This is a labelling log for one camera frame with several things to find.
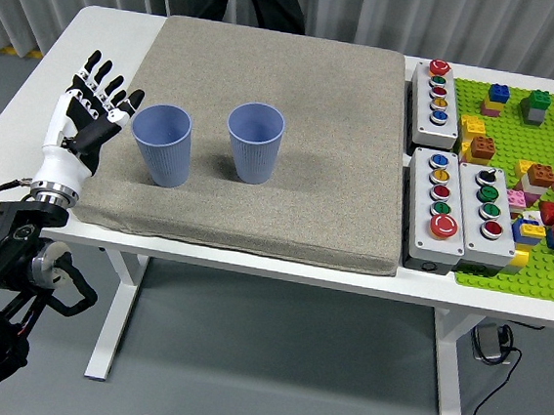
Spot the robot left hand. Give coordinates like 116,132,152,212
31,44,150,196

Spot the blue ribbed cup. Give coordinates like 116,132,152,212
125,100,198,190
221,100,287,187

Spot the white table leg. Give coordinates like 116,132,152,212
422,305,478,415
83,248,150,385

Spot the grey-brown mat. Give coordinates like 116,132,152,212
67,6,421,279

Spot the grey five-button control box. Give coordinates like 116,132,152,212
398,145,476,276
404,57,469,152

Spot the brown toy brick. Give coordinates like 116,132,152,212
467,135,498,166
527,162,554,189

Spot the green brick baseplate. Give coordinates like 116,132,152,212
433,76,554,305

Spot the grey power adapter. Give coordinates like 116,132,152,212
468,321,516,366

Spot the blue and yellow toy brick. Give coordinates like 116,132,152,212
509,218,549,249

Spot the grey toy brick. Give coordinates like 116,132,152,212
525,106,547,127

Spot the red toy brick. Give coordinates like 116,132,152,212
537,200,554,228

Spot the grey selector switch control box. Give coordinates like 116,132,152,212
447,160,526,278

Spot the black power cable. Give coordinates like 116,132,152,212
447,320,527,415

